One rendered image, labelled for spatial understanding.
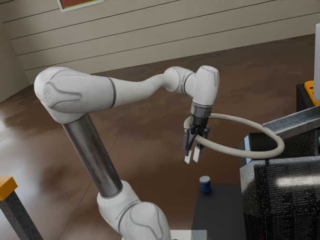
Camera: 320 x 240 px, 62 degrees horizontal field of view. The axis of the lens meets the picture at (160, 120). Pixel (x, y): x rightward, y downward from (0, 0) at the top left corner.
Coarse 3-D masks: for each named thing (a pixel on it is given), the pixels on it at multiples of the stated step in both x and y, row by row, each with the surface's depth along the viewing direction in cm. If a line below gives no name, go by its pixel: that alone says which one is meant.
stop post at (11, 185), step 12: (0, 180) 153; (12, 180) 155; (0, 192) 147; (12, 192) 157; (0, 204) 155; (12, 204) 156; (12, 216) 157; (24, 216) 163; (24, 228) 163; (36, 228) 171
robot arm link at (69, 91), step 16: (64, 80) 72; (80, 80) 73; (96, 80) 76; (48, 96) 71; (64, 96) 71; (80, 96) 73; (96, 96) 75; (112, 96) 79; (64, 112) 75; (80, 112) 76
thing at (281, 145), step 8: (232, 120) 153; (240, 120) 151; (248, 120) 150; (184, 128) 130; (256, 128) 147; (264, 128) 142; (200, 136) 119; (272, 136) 136; (208, 144) 114; (216, 144) 113; (280, 144) 123; (224, 152) 112; (232, 152) 110; (240, 152) 110; (248, 152) 110; (256, 152) 111; (264, 152) 112; (272, 152) 114; (280, 152) 117
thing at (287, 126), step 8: (296, 112) 146; (304, 112) 146; (312, 112) 148; (272, 120) 144; (280, 120) 144; (288, 120) 146; (296, 120) 147; (304, 120) 145; (312, 120) 136; (272, 128) 145; (280, 128) 144; (288, 128) 134; (296, 128) 135; (304, 128) 136; (312, 128) 137; (280, 136) 134; (288, 136) 135
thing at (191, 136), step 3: (198, 129) 117; (195, 132) 118; (192, 135) 119; (195, 135) 118; (189, 138) 121; (192, 138) 119; (189, 141) 120; (192, 141) 120; (189, 144) 120; (189, 147) 120; (189, 150) 121
